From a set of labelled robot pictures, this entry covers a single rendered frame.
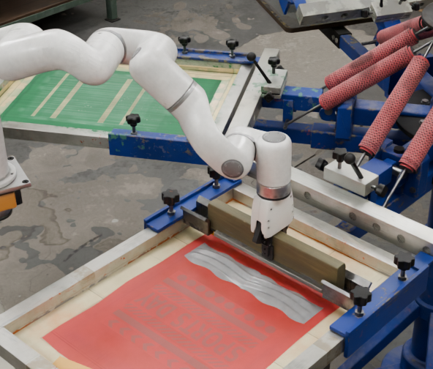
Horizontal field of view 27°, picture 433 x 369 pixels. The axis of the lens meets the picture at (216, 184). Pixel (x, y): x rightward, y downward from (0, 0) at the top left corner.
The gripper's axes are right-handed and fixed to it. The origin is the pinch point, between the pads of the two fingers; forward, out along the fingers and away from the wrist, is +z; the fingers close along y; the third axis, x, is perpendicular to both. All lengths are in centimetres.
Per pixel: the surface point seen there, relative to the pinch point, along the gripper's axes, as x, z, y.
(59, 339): -18, 6, 48
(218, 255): -11.9, 5.2, 5.7
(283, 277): 4.1, 6.1, 1.2
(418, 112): -11, 0, -76
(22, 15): -323, 76, -158
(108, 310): -17.0, 5.7, 35.3
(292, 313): 13.7, 5.8, 9.8
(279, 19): -95, 6, -117
